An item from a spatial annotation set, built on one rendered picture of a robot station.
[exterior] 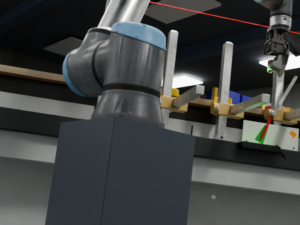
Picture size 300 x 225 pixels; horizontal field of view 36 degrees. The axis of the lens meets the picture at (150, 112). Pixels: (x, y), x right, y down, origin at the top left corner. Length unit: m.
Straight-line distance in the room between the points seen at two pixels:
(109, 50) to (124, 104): 0.16
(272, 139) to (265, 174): 0.15
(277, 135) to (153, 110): 1.00
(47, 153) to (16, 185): 0.26
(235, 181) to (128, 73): 0.97
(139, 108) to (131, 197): 0.22
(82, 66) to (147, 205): 0.44
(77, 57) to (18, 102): 0.75
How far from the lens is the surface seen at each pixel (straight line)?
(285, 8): 2.07
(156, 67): 1.15
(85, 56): 1.28
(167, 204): 1.10
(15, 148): 1.80
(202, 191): 2.12
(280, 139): 2.04
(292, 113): 2.00
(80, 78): 1.29
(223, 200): 2.16
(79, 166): 1.09
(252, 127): 1.98
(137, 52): 1.14
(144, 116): 1.09
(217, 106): 1.92
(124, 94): 1.11
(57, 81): 1.99
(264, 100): 1.70
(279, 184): 2.05
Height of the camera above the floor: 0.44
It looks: 10 degrees up
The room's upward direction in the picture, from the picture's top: 7 degrees clockwise
